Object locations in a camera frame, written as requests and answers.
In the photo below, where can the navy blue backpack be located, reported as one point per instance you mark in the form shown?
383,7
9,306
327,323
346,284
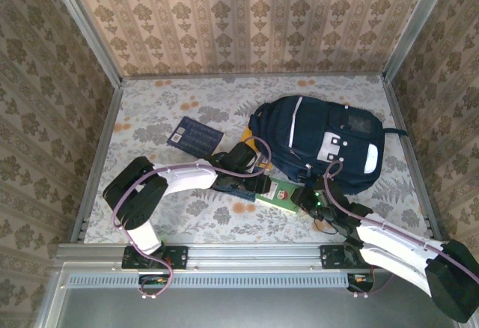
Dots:
318,126

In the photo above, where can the aluminium side rail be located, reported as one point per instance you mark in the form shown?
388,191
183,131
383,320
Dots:
410,155
100,155

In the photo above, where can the grey metal panel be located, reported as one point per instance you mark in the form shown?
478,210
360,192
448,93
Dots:
224,309

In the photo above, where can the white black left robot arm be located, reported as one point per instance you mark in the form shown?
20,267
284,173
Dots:
187,178

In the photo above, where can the blue paperback book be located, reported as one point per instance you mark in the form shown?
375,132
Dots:
245,194

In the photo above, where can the aluminium corner post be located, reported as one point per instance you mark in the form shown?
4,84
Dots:
415,24
86,32

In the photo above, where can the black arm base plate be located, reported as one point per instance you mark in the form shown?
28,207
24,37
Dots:
176,257
331,257

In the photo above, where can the floral table cloth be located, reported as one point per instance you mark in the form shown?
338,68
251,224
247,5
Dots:
209,223

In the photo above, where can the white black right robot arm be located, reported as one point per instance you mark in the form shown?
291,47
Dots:
396,253

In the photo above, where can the dark blue book QR codes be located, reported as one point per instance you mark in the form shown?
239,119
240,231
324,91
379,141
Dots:
194,137

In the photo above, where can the wide aluminium extrusion beam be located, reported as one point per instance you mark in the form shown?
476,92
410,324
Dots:
243,255

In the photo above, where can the thin aluminium rail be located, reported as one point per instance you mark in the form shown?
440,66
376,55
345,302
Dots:
243,75

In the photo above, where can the green notebook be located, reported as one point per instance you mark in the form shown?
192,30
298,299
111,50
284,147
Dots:
275,195

